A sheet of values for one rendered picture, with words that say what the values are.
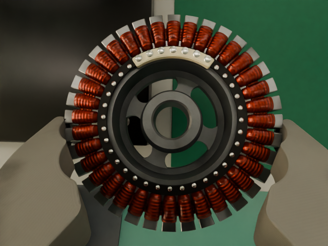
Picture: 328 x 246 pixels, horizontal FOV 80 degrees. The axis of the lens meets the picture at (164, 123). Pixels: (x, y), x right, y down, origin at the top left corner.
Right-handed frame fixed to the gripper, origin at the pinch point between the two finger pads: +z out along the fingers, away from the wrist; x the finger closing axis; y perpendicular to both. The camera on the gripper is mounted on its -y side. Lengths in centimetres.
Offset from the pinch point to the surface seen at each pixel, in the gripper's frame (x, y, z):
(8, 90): -14.2, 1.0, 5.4
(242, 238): 34, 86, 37
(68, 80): -8.9, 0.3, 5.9
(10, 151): -15.5, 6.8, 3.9
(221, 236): 24, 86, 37
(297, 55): 11.8, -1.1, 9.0
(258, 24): 8.3, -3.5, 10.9
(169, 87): -0.1, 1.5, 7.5
